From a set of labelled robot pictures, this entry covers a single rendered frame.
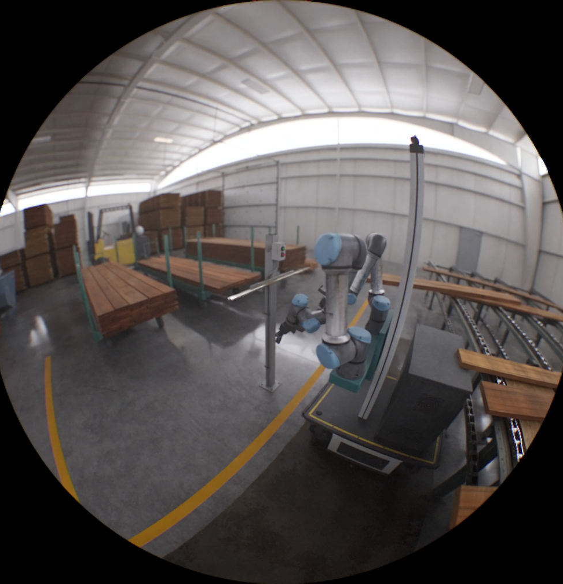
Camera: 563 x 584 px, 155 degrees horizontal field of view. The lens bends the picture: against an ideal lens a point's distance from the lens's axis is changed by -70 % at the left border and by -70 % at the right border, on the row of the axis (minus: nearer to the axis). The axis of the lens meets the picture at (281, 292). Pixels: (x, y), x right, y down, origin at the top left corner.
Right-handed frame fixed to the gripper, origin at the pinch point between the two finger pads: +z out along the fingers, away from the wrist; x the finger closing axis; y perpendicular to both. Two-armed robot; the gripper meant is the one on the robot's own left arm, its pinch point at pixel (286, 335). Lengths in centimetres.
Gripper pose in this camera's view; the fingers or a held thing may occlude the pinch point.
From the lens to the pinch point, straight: 124.4
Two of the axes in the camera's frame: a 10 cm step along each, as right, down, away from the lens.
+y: -6.7, -6.0, 4.3
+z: -2.2, 7.2, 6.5
